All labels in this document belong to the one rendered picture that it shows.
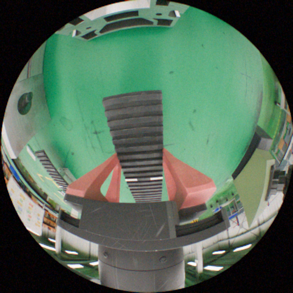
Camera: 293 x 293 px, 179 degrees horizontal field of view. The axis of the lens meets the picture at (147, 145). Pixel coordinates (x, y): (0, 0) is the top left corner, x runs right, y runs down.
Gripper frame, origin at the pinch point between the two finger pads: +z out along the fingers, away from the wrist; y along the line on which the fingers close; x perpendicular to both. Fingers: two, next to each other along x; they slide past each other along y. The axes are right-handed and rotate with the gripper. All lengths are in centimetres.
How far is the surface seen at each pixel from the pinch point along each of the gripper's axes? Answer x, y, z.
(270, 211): 427, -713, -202
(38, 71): -16.0, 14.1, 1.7
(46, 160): -0.7, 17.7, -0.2
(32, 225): 143, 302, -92
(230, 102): -6.0, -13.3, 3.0
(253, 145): 5.5, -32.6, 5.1
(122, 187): 11.1, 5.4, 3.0
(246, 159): 10.9, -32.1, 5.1
